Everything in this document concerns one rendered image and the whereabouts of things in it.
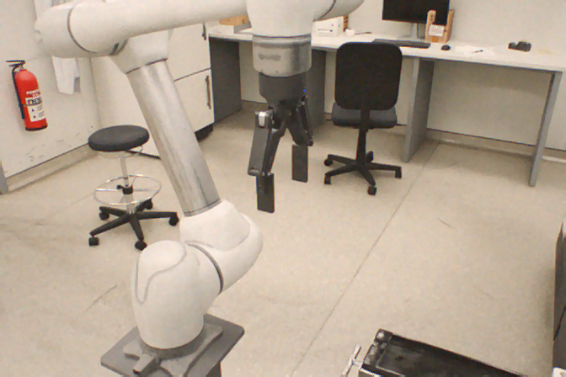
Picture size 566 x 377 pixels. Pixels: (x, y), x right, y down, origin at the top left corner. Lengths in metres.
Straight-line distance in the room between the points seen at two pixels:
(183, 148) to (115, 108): 3.08
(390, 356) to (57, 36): 0.95
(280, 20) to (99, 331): 1.97
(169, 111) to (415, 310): 1.68
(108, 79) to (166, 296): 3.26
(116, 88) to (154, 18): 3.25
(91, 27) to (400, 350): 0.91
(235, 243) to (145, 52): 0.50
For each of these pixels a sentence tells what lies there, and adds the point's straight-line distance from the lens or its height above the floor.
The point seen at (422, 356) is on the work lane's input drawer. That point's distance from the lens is 1.12.
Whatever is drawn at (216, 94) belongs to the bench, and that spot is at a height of 0.28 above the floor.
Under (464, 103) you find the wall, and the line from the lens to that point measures 4.46.
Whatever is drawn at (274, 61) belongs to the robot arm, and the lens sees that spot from 0.73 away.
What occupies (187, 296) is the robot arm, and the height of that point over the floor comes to 0.89.
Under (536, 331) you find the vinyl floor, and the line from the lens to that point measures 2.57.
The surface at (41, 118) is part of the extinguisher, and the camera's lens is 3.88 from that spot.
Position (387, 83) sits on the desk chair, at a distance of 3.25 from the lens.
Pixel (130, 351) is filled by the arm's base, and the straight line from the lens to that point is 1.27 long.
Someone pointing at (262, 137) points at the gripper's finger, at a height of 1.32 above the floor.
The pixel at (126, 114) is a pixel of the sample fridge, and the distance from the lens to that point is 4.19.
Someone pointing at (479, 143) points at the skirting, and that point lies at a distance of 4.55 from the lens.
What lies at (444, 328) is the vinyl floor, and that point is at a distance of 2.43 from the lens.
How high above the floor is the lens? 1.58
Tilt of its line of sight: 27 degrees down
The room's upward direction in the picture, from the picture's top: straight up
